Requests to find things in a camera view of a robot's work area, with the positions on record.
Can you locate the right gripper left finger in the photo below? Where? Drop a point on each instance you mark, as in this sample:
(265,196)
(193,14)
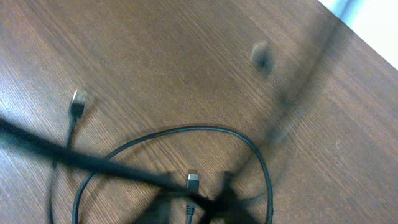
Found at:
(159,210)

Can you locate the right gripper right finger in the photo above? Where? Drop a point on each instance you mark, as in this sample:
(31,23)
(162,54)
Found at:
(227,206)

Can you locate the black cable short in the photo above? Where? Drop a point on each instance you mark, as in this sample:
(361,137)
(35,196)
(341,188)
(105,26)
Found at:
(191,184)

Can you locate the black cable long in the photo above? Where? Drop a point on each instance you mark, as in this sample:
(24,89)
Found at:
(50,150)

